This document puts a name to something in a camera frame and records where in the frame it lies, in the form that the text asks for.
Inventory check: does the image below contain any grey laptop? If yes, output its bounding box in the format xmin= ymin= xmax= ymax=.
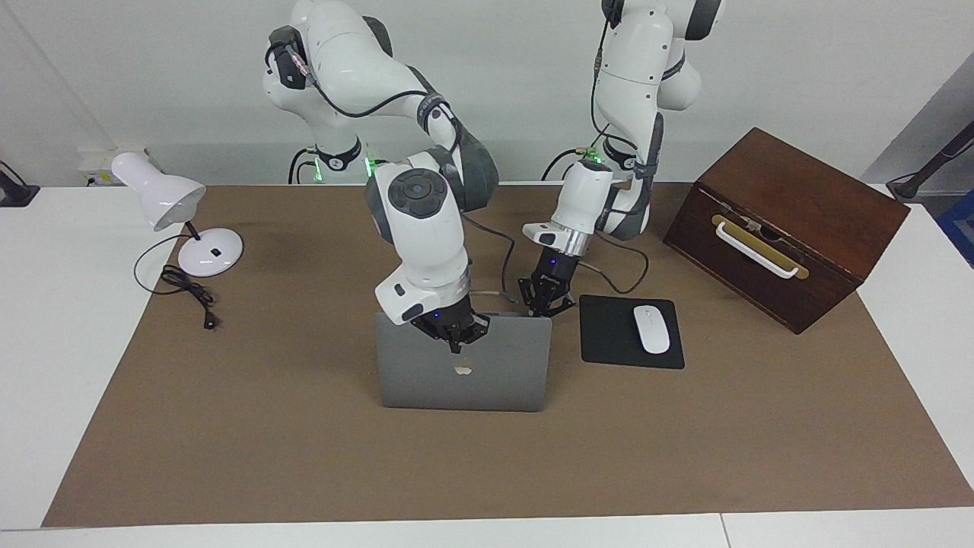
xmin=374 ymin=311 xmax=553 ymax=413

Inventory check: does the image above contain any black mouse pad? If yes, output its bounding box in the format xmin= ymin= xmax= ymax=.
xmin=579 ymin=295 xmax=686 ymax=371

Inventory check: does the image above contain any white computer mouse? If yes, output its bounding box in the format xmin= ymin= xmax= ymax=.
xmin=633 ymin=304 xmax=671 ymax=355

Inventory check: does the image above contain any brown table mat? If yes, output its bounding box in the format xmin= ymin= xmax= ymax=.
xmin=42 ymin=183 xmax=974 ymax=528

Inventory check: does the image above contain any dark wooden box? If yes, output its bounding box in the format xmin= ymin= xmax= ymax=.
xmin=663 ymin=127 xmax=911 ymax=336

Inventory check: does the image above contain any white desk lamp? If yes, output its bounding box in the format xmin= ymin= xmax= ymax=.
xmin=111 ymin=151 xmax=245 ymax=278

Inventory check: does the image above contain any black stand leg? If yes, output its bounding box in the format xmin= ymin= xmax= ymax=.
xmin=886 ymin=120 xmax=974 ymax=201

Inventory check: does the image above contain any blue object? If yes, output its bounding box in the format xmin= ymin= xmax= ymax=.
xmin=937 ymin=190 xmax=974 ymax=269

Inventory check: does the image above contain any black clamp object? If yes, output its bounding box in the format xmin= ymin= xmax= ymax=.
xmin=0 ymin=161 xmax=40 ymax=208

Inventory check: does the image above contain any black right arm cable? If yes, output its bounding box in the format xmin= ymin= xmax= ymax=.
xmin=266 ymin=34 xmax=519 ymax=307

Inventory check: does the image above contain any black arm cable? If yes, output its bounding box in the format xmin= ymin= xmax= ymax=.
xmin=266 ymin=34 xmax=519 ymax=307
xmin=586 ymin=15 xmax=652 ymax=296

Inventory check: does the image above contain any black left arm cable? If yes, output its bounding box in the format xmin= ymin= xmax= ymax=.
xmin=586 ymin=15 xmax=652 ymax=296

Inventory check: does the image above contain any black left base cable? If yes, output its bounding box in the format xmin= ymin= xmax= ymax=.
xmin=541 ymin=147 xmax=588 ymax=182

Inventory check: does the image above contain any black base cable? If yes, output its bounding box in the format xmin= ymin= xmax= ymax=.
xmin=287 ymin=147 xmax=319 ymax=185
xmin=541 ymin=147 xmax=588 ymax=182

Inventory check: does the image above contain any white box handle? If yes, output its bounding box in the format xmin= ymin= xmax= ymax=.
xmin=715 ymin=221 xmax=800 ymax=280

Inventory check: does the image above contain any black right base cable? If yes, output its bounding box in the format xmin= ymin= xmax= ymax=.
xmin=287 ymin=147 xmax=319 ymax=185

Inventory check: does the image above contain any brass handle plate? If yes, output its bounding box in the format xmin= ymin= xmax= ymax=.
xmin=711 ymin=214 xmax=810 ymax=281

